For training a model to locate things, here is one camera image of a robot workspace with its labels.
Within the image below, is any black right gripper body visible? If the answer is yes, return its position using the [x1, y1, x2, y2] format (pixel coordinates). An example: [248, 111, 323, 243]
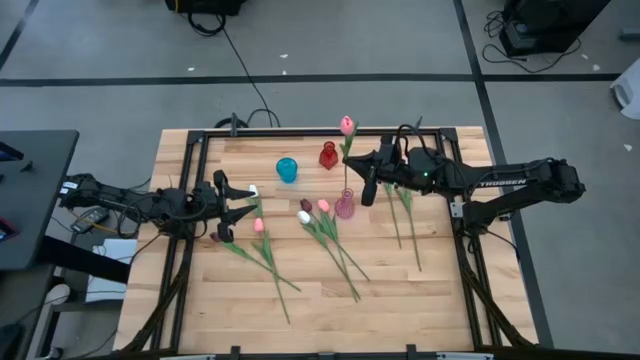
[360, 133, 409, 207]

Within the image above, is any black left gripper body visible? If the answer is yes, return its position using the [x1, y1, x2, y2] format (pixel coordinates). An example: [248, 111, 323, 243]
[192, 168, 236, 245]

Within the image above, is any pink artificial tulip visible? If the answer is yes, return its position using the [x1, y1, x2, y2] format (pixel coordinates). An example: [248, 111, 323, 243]
[338, 115, 359, 194]
[252, 217, 293, 325]
[317, 198, 362, 304]

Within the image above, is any red glass vase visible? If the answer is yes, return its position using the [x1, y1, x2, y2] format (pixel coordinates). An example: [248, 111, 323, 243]
[318, 140, 340, 171]

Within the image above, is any pink glass vase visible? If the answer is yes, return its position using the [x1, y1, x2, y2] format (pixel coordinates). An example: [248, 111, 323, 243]
[333, 187, 357, 221]

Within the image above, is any teal glass vase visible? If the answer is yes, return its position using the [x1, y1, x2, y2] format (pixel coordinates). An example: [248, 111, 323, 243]
[275, 157, 299, 185]

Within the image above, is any black power adapter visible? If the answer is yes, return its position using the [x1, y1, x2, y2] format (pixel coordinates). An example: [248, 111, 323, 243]
[69, 207, 111, 234]

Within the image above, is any white paper sheet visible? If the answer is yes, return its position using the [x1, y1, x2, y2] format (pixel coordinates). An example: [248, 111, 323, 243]
[84, 238, 139, 304]

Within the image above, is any black desk crossbar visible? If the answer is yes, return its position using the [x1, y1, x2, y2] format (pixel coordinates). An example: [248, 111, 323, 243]
[39, 234, 132, 285]

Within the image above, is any dark grey desk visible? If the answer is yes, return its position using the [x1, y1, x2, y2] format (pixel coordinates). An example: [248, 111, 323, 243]
[0, 129, 81, 271]

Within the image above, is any black equipment case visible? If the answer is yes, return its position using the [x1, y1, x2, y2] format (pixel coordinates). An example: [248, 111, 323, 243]
[164, 0, 249, 16]

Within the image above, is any white plastic object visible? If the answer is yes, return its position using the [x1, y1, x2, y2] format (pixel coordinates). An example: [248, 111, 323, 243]
[609, 57, 640, 121]

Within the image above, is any black aluminium table frame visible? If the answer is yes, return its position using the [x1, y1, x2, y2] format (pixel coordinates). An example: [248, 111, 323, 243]
[119, 127, 539, 359]

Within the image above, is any black floor cable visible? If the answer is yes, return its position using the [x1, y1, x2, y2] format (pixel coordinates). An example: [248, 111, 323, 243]
[187, 12, 281, 129]

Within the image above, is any black equipment box with cables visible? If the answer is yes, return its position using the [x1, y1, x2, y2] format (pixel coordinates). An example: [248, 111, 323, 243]
[499, 0, 611, 57]

